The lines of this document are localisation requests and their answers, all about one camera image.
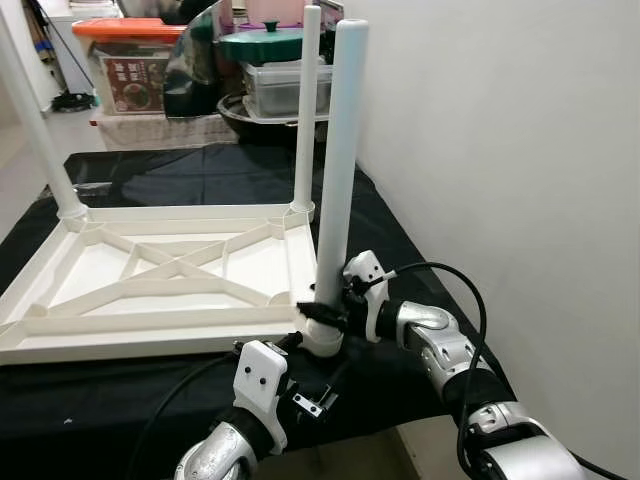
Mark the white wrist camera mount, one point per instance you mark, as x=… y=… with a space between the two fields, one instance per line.
x=260 y=380
x=365 y=275

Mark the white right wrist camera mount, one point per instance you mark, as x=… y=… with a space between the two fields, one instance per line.
x=365 y=275

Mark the white plastic table top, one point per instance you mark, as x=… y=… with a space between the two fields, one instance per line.
x=150 y=330

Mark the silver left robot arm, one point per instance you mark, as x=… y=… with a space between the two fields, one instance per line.
x=225 y=450

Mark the white appliance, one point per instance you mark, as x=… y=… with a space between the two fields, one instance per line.
x=70 y=45

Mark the black round basin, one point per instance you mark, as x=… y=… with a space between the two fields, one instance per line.
x=260 y=125

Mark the beige low bench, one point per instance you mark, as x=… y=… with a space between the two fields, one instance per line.
x=160 y=130

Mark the storage box with orange lid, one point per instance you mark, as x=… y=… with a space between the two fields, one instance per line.
x=130 y=70

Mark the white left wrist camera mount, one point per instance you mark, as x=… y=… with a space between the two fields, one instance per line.
x=260 y=380

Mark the small black green device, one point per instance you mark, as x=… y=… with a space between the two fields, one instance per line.
x=72 y=100

